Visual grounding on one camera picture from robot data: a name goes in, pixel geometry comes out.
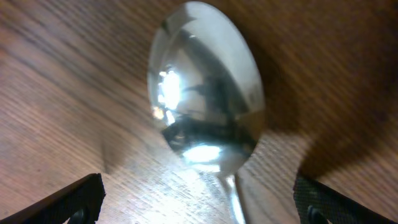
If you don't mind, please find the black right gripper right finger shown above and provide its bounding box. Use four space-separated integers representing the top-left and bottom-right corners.
294 175 395 224

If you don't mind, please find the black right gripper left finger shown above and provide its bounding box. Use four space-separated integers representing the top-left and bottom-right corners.
1 173 106 224

